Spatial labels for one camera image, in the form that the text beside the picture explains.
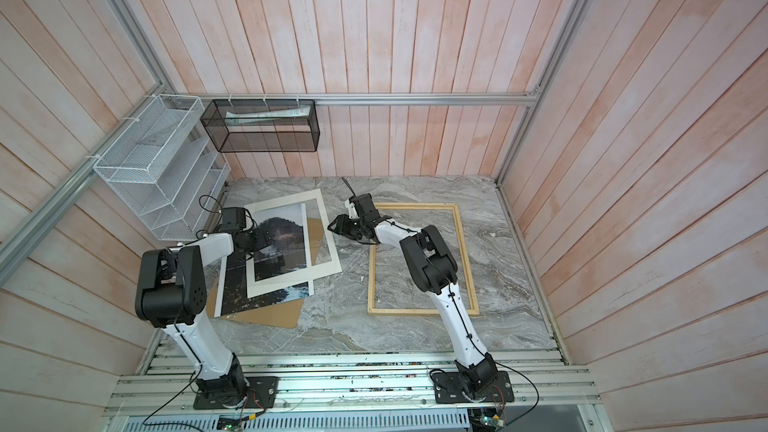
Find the aluminium wall rail frame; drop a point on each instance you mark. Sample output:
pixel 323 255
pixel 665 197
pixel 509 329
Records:
pixel 76 73

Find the waterfall landscape photo print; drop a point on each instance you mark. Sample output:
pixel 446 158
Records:
pixel 289 248

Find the light wooden picture frame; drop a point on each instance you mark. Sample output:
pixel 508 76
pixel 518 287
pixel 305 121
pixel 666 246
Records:
pixel 471 303

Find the aluminium slotted base rails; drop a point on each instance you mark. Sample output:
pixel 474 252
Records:
pixel 338 382

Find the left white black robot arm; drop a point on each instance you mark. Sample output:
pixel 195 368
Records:
pixel 172 295

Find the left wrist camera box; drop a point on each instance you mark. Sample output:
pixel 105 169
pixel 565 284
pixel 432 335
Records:
pixel 233 219

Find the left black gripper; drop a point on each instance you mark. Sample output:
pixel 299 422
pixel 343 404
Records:
pixel 262 242

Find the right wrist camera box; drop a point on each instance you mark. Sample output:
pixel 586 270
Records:
pixel 362 207

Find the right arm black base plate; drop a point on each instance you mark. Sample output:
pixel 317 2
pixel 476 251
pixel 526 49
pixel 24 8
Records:
pixel 456 387

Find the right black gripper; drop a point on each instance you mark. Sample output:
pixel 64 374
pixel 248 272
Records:
pixel 343 221

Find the paper sheet inside black basket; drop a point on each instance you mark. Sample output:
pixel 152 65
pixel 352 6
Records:
pixel 268 120

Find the white wire mesh shelf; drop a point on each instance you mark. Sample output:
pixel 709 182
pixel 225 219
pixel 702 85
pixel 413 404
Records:
pixel 166 176

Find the white photo mat board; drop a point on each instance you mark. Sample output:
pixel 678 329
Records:
pixel 324 257

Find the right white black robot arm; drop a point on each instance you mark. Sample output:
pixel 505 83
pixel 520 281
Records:
pixel 433 269

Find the black wire mesh basket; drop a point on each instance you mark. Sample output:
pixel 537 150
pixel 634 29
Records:
pixel 229 140

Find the dark photo with white border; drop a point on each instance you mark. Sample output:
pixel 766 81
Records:
pixel 234 296

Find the brown cardboard backing board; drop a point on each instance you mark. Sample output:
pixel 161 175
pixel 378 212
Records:
pixel 285 315

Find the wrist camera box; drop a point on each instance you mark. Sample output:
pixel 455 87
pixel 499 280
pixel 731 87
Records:
pixel 233 219
pixel 362 207

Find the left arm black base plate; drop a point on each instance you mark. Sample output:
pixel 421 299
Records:
pixel 250 392

